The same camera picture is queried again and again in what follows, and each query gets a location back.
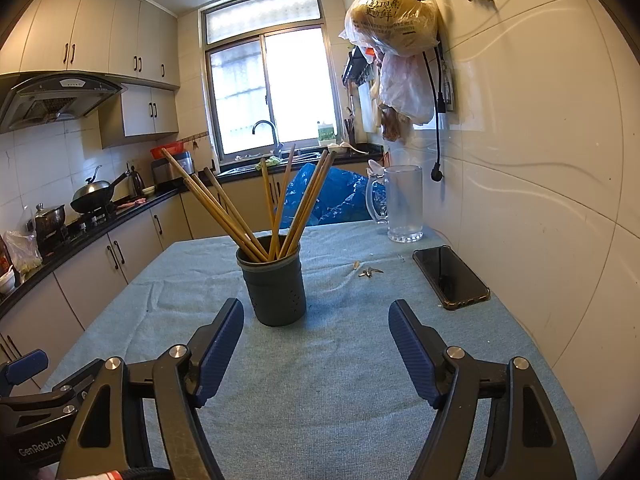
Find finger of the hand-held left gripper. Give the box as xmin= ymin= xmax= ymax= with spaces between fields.
xmin=0 ymin=349 xmax=50 ymax=396
xmin=0 ymin=365 xmax=96 ymax=433

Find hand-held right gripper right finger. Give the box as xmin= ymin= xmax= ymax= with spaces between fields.
xmin=388 ymin=298 xmax=586 ymax=480

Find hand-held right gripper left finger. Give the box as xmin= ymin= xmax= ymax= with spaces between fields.
xmin=55 ymin=297 xmax=245 ymax=480

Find grey perforated chopstick holder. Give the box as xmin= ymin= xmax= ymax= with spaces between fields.
xmin=236 ymin=234 xmax=307 ymax=327

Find bunch of wooden chopsticks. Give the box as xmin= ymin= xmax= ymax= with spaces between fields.
xmin=165 ymin=149 xmax=336 ymax=263

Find black smartphone in clear case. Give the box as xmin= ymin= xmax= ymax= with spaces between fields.
xmin=412 ymin=245 xmax=492 ymax=311

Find light blue tablecloth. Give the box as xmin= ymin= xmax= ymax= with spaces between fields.
xmin=42 ymin=220 xmax=598 ymax=480

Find clear plastic bag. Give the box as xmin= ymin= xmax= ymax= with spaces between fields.
xmin=2 ymin=230 xmax=43 ymax=281

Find beige base cabinets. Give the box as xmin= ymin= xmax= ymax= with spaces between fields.
xmin=0 ymin=160 xmax=386 ymax=396

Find frosted glass mug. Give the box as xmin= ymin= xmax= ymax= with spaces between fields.
xmin=365 ymin=165 xmax=425 ymax=244

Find steel cooking pot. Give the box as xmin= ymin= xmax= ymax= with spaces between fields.
xmin=27 ymin=202 xmax=67 ymax=238

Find black gas stove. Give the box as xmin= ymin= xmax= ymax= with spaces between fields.
xmin=30 ymin=207 xmax=121 ymax=256

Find black kitchen countertop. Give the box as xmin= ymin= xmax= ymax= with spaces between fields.
xmin=0 ymin=145 xmax=386 ymax=321

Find blue plastic bag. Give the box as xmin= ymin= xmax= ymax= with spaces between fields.
xmin=279 ymin=161 xmax=388 ymax=228

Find black wok with lid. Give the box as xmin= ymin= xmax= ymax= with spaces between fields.
xmin=70 ymin=165 xmax=132 ymax=214

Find steel kitchen sink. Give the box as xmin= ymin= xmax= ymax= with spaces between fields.
xmin=220 ymin=149 xmax=321 ymax=173

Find brown dried food bag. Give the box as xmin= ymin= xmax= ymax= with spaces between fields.
xmin=381 ymin=105 xmax=413 ymax=142

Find dark curved faucet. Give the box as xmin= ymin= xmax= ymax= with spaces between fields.
xmin=252 ymin=120 xmax=283 ymax=157

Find white cutting board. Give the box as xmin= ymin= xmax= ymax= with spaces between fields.
xmin=357 ymin=82 xmax=383 ymax=133

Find translucent pinkish plastic bag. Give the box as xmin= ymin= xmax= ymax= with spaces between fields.
xmin=377 ymin=52 xmax=436 ymax=126

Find grey range hood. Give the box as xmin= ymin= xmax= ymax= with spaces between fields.
xmin=0 ymin=72 xmax=128 ymax=134

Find kitchen window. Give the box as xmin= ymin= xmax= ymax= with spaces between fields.
xmin=199 ymin=0 xmax=346 ymax=161

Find yellowish printed plastic bag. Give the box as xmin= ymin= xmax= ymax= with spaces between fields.
xmin=339 ymin=0 xmax=441 ymax=57

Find black cable with round plug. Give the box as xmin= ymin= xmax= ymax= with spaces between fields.
xmin=421 ymin=50 xmax=445 ymax=183

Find black cable with flat plug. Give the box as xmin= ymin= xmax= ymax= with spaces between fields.
xmin=432 ymin=40 xmax=450 ymax=113

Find small beige wall cabinet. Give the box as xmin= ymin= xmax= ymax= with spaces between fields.
xmin=99 ymin=85 xmax=180 ymax=150

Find white wall socket panel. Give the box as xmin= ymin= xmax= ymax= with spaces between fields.
xmin=440 ymin=65 xmax=457 ymax=112

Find black wall rack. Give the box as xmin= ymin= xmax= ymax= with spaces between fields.
xmin=341 ymin=47 xmax=376 ymax=86

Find beige wall cabinet row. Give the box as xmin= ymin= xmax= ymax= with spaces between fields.
xmin=0 ymin=0 xmax=182 ymax=88

